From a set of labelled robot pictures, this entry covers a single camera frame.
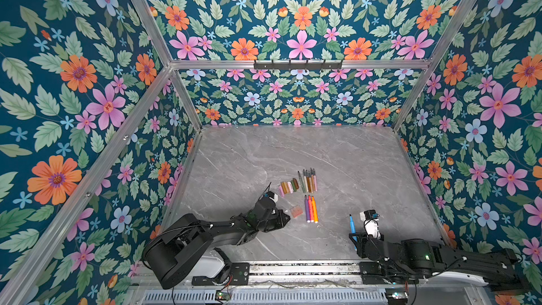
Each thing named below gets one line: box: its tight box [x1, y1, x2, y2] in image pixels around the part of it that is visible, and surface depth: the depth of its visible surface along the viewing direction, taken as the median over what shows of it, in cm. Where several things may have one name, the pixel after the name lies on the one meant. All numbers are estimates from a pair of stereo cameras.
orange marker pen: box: [311, 195, 319, 224], surface depth 90 cm
